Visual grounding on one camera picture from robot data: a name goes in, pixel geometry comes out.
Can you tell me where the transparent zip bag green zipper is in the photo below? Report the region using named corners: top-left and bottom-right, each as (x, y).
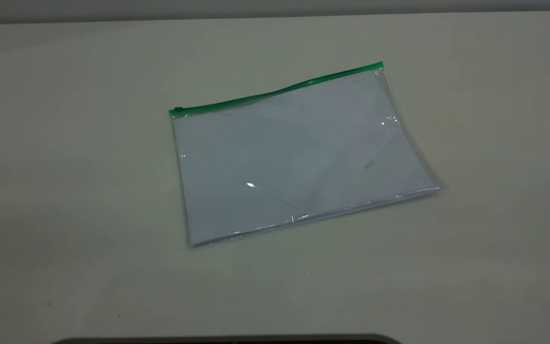
top-left (169, 61), bottom-right (443, 247)

